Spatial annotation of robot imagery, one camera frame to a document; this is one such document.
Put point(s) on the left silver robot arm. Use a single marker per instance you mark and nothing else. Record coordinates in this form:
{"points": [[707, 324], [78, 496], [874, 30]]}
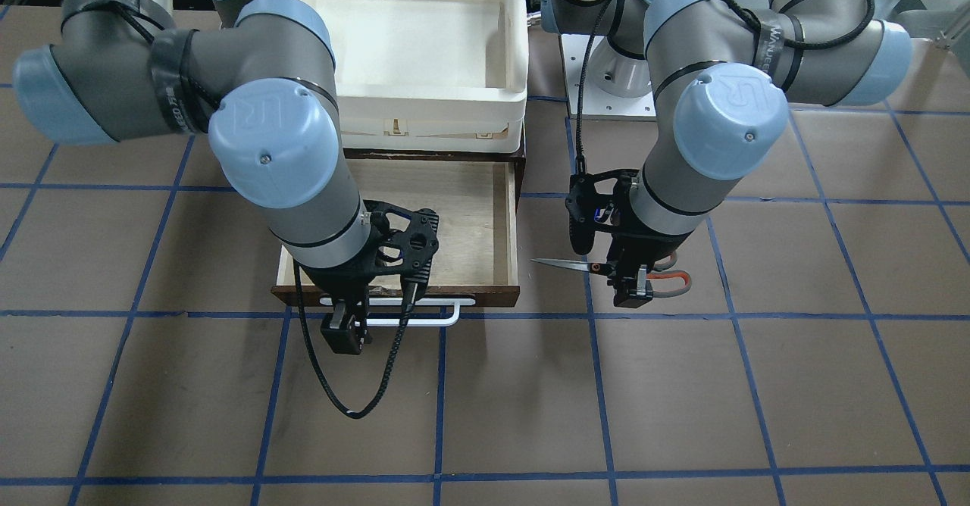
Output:
{"points": [[722, 77]]}

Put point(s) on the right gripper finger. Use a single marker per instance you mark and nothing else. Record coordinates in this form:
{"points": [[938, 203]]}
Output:
{"points": [[345, 329]]}

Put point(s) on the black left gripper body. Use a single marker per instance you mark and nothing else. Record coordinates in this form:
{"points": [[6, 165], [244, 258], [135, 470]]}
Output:
{"points": [[641, 246]]}

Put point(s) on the white plastic tray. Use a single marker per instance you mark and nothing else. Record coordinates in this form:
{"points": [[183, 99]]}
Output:
{"points": [[429, 75]]}

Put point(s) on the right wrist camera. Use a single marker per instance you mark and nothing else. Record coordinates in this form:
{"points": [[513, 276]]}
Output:
{"points": [[404, 243]]}

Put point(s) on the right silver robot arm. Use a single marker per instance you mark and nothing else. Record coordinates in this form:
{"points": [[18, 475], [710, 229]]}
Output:
{"points": [[263, 89]]}

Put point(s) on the grey orange scissors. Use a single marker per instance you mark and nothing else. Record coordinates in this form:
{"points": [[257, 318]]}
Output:
{"points": [[568, 265]]}

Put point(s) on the dark wooden drawer box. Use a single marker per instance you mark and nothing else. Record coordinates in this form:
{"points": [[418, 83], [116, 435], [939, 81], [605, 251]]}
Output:
{"points": [[475, 195]]}

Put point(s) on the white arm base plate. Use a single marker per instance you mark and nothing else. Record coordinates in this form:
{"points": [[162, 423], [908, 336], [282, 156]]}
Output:
{"points": [[616, 87]]}

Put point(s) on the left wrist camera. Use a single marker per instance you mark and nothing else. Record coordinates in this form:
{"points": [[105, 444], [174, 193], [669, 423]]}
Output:
{"points": [[601, 202]]}

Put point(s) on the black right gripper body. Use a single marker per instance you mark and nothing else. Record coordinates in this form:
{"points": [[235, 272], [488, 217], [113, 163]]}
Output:
{"points": [[339, 282]]}

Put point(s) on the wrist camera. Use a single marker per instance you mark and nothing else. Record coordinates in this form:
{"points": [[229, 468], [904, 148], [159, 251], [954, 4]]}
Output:
{"points": [[601, 202], [404, 243]]}

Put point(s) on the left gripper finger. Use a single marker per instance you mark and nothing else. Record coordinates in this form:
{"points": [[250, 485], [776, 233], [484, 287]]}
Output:
{"points": [[632, 287]]}

